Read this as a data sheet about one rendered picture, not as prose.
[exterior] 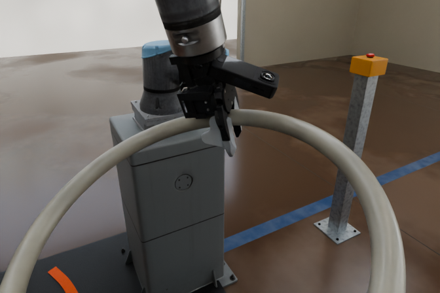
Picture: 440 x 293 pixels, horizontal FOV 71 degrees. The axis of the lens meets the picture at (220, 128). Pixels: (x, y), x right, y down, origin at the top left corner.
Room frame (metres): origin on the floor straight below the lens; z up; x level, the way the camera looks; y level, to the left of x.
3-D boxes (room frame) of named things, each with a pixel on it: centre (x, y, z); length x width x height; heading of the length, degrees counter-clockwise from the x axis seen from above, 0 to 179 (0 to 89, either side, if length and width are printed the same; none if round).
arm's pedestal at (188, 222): (1.25, 0.24, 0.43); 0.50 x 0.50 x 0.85; 29
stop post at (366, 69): (1.53, -0.74, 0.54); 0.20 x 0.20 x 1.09; 28
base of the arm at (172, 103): (1.25, 0.24, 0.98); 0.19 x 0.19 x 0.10
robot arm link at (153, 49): (1.24, 0.23, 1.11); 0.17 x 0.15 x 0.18; 89
